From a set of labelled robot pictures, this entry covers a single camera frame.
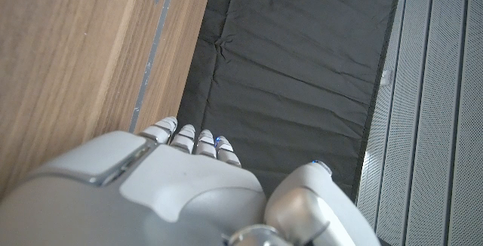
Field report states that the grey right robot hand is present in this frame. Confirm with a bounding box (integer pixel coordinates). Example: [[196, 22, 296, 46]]
[[0, 116, 382, 246]]

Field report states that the grey tape outline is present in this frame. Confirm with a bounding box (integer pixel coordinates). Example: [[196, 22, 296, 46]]
[[128, 0, 179, 134]]

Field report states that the black fabric backdrop curtain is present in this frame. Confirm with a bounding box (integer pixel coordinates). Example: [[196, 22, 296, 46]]
[[176, 0, 405, 202]]

